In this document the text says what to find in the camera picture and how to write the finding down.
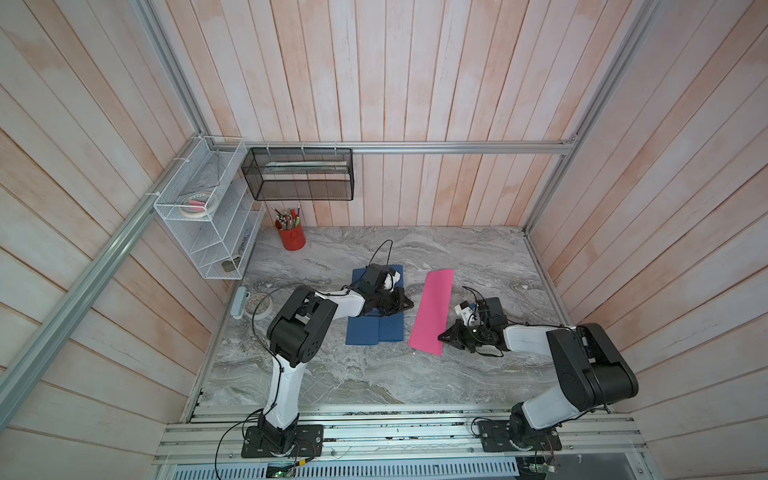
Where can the pink rectangular paper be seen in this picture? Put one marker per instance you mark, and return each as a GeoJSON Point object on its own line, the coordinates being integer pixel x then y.
{"type": "Point", "coordinates": [433, 313]}

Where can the aluminium frame rail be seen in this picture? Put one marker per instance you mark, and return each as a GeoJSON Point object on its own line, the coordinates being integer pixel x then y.
{"type": "Point", "coordinates": [369, 434]}

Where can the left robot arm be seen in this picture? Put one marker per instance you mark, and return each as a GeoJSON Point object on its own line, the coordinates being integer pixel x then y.
{"type": "Point", "coordinates": [297, 332]}

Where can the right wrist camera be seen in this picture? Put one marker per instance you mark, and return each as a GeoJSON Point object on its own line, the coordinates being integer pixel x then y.
{"type": "Point", "coordinates": [467, 313]}

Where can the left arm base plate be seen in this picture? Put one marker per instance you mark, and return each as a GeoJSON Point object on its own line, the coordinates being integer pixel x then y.
{"type": "Point", "coordinates": [265, 442]}

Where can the red pen cup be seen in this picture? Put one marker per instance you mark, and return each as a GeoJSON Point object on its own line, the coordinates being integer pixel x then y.
{"type": "Point", "coordinates": [288, 224]}

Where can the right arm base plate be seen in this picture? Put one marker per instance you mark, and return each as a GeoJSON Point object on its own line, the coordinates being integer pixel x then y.
{"type": "Point", "coordinates": [512, 436]}

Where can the tape roll on table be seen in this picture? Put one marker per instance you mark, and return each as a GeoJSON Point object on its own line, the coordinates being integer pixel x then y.
{"type": "Point", "coordinates": [259, 306]}

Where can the tape roll in rack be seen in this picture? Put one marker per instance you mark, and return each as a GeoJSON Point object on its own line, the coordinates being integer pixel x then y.
{"type": "Point", "coordinates": [198, 205]}

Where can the black mesh wall basket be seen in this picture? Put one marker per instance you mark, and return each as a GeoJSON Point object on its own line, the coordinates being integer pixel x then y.
{"type": "Point", "coordinates": [300, 173]}

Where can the white wire shelf rack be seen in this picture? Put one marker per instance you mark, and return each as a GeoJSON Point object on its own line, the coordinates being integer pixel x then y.
{"type": "Point", "coordinates": [219, 246]}

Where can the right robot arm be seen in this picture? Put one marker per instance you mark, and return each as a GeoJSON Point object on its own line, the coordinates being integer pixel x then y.
{"type": "Point", "coordinates": [590, 370]}

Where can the blue paper sheet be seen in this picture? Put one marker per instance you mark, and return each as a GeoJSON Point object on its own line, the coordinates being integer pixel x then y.
{"type": "Point", "coordinates": [363, 330]}
{"type": "Point", "coordinates": [391, 327]}

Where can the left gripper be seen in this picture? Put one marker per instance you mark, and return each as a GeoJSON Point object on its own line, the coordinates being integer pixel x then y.
{"type": "Point", "coordinates": [399, 305]}

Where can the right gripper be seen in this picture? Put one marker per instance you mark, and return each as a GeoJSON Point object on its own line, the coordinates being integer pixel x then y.
{"type": "Point", "coordinates": [456, 335]}

